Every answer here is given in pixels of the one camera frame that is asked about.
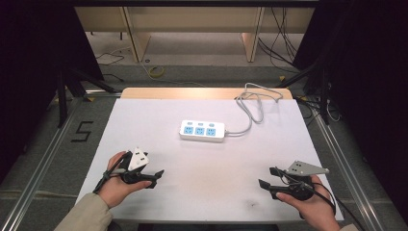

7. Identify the white power strip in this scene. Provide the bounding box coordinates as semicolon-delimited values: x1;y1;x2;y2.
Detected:
178;118;227;143

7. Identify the wooden table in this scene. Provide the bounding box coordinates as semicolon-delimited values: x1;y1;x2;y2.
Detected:
120;87;294;100

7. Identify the metal floor rail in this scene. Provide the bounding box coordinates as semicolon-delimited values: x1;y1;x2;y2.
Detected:
0;95;85;231
312;110;386;231

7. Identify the person's left hand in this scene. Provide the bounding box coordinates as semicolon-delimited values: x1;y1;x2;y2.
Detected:
97;151;153;209

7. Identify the light wooden desk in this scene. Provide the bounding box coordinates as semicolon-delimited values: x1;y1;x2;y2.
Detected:
74;6;316;64

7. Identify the black curtain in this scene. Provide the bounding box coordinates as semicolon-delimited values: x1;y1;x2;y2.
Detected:
292;0;408;222
0;0;105;184

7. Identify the bundle of black cables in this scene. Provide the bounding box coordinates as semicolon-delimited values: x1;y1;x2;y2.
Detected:
257;6;302;73

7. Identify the thin black floor cable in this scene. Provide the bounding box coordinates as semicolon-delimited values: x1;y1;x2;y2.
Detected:
95;51;125;83

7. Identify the person's right hand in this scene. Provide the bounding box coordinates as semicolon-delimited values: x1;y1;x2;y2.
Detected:
275;174;342;231

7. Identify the white board table cover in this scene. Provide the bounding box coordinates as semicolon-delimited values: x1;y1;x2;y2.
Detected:
75;97;344;224

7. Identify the grey power strip cable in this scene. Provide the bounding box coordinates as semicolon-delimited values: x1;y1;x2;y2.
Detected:
224;82;285;137

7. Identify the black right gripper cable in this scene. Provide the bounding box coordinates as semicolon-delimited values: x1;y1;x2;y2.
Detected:
277;167;368;231

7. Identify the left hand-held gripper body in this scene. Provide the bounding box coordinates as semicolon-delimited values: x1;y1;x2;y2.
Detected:
118;146;151;185

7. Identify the yellow tape roll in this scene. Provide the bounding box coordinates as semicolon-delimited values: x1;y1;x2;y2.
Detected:
148;65;166;79

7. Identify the black metal stand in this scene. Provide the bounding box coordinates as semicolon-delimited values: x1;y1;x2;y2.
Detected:
56;65;120;129
274;62;332;126

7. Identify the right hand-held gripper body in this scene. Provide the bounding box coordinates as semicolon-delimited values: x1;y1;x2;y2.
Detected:
277;160;330;202

